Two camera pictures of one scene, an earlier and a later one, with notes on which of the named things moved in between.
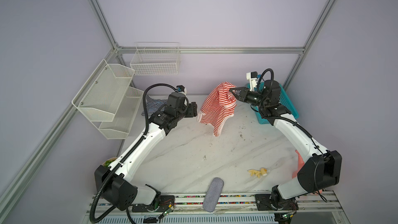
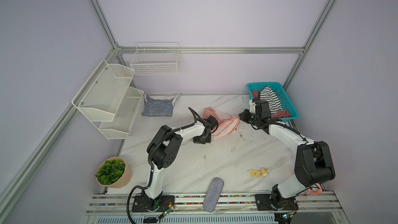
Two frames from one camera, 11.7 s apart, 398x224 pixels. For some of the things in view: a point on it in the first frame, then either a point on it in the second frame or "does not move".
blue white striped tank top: x=153 y=105 does not move
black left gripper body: x=190 y=112 → x=203 y=139
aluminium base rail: x=317 y=201 does not move
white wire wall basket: x=155 y=58 does not move
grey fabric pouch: x=213 y=192 does not move
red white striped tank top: x=219 y=105 → x=226 y=124
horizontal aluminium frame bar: x=213 y=50 does not move
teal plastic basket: x=284 y=99 does not move
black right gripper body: x=253 y=98 → x=249 y=117
